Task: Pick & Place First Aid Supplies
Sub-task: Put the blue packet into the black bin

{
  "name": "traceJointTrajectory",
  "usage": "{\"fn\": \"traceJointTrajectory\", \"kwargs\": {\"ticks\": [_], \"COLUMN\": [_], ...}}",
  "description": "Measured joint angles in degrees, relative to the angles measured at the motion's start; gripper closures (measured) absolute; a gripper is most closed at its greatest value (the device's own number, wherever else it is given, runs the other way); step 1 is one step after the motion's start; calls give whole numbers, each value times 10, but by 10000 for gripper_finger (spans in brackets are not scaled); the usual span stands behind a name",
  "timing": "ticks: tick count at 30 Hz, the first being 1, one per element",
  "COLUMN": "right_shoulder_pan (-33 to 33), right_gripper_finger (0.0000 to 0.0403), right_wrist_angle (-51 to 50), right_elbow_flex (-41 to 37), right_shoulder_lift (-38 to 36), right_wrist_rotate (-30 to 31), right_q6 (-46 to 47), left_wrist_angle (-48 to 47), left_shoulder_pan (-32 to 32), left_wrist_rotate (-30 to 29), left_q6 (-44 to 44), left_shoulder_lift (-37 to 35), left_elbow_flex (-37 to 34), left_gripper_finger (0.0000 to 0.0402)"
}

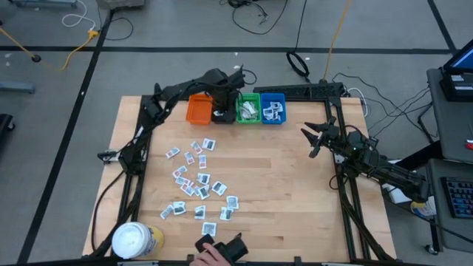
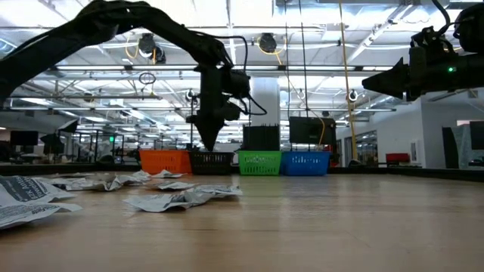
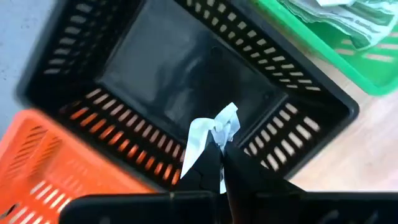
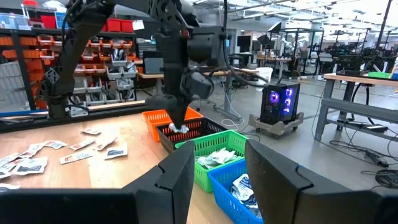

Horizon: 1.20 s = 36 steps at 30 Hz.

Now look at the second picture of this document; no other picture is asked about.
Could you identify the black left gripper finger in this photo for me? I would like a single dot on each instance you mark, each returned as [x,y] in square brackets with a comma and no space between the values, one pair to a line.
[205,132]
[216,132]

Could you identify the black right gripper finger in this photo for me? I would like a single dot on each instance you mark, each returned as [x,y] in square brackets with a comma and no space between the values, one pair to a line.
[395,73]
[395,88]

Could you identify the white packet black label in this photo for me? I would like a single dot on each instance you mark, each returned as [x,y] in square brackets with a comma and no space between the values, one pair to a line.
[166,175]
[73,184]
[159,204]
[217,190]
[26,190]
[172,186]
[113,183]
[30,214]

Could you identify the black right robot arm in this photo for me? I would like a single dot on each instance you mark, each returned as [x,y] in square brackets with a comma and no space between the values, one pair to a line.
[472,26]

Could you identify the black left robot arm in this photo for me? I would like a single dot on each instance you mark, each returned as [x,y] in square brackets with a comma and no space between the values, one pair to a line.
[56,41]

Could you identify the black plastic bin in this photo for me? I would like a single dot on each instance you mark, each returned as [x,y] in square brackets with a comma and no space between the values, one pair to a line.
[211,164]

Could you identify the black stacked crates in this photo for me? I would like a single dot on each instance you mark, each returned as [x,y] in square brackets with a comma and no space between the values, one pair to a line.
[261,139]

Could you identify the orange plastic bin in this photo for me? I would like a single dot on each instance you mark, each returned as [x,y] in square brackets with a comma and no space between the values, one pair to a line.
[165,162]

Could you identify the green plastic bin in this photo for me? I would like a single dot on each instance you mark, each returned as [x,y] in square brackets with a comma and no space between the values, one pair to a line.
[259,168]

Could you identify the white square pillar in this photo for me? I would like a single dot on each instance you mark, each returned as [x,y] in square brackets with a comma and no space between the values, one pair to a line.
[269,102]

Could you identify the black monitor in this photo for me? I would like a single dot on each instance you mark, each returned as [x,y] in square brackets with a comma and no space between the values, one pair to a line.
[308,131]
[477,136]
[24,138]

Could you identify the red box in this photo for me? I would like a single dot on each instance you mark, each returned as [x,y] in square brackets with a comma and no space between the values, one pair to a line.
[398,158]

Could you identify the black standing panel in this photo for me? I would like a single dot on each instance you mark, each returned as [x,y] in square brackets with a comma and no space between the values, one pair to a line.
[450,147]

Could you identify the white packet red label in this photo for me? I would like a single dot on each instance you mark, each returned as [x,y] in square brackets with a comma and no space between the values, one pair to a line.
[75,175]
[141,176]

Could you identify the blue plastic bin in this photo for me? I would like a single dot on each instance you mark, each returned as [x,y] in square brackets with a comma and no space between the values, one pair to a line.
[304,168]

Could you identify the long light bar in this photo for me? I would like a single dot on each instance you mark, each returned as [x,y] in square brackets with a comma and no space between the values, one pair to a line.
[113,68]

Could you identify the black softbox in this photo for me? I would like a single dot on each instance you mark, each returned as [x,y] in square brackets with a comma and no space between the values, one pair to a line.
[70,127]

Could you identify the black studio lamp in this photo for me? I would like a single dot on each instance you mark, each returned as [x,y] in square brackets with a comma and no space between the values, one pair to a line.
[52,143]

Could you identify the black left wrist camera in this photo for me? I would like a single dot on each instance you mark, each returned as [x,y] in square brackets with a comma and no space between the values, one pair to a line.
[238,84]

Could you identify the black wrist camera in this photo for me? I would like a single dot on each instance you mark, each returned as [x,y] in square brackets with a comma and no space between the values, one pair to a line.
[431,41]
[238,84]

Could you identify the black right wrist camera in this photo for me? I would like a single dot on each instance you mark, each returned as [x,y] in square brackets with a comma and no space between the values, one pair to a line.
[431,41]

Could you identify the black aluminium table frame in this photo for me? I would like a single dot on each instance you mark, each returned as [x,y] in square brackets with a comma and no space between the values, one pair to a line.
[75,169]

